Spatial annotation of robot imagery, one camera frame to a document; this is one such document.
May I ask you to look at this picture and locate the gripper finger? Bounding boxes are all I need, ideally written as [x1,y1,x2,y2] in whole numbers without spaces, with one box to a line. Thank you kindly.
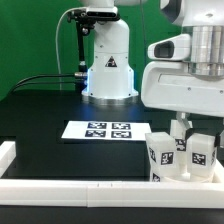
[214,133,221,147]
[176,112,191,132]

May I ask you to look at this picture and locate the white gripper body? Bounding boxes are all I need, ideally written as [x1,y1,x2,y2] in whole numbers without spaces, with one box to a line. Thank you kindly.
[141,34,224,117]

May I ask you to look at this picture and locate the white round stool seat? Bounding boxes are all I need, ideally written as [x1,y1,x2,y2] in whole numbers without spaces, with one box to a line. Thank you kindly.
[150,171,213,183]

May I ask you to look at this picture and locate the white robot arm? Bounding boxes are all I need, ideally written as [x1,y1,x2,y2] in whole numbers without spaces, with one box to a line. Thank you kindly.
[81,0,224,124]

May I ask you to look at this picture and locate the white marker tag sheet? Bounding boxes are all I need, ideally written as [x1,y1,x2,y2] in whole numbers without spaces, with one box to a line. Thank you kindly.
[62,121,151,141]

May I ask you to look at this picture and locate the black cables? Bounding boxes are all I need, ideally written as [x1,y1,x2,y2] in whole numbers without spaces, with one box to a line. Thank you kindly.
[9,73,88,94]

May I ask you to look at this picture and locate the grey cable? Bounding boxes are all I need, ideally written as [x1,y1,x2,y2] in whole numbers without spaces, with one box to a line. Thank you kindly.
[54,7,88,91]

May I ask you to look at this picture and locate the white U-shaped frame fence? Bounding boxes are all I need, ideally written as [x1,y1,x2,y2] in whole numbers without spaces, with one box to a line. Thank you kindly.
[0,141,224,209]

